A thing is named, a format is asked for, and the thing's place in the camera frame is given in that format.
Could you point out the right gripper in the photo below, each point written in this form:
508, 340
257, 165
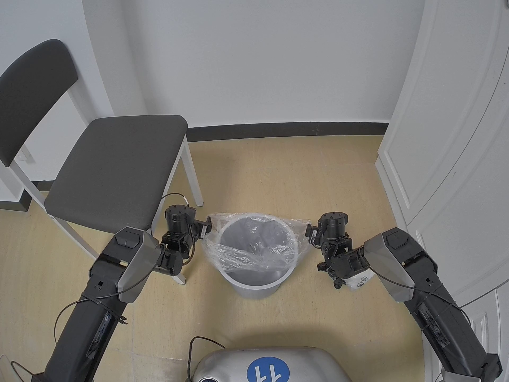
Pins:
312, 234

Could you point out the white trash bin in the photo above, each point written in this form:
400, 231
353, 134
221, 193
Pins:
254, 285

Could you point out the grey chair with white legs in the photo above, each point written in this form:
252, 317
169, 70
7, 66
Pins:
119, 165

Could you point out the white wardrobe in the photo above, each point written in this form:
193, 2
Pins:
445, 94

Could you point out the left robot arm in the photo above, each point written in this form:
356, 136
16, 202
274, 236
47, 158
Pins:
131, 253

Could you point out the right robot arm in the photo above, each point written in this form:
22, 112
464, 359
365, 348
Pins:
397, 261

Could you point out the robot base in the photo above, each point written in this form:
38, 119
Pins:
238, 364

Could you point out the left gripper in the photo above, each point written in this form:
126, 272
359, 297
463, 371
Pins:
206, 229

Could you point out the clear plastic bag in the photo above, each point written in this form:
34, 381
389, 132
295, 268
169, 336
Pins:
222, 257

